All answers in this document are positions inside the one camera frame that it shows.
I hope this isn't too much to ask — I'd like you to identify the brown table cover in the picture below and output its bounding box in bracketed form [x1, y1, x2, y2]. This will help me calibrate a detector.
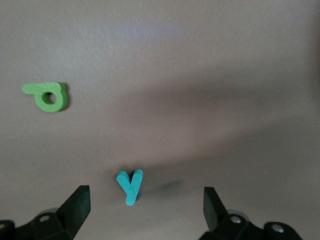
[0, 0, 320, 240]

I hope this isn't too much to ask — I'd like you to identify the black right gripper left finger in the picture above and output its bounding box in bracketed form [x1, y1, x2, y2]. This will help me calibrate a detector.
[0, 184, 91, 240]

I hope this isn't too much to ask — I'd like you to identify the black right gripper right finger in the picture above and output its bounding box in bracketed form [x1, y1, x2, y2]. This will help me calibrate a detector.
[202, 186, 303, 240]

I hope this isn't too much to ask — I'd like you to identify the green letter p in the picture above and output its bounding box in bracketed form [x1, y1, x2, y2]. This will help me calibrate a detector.
[21, 82, 69, 114]

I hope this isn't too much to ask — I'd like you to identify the teal letter y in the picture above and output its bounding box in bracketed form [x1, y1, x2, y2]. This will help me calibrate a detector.
[115, 168, 144, 207]

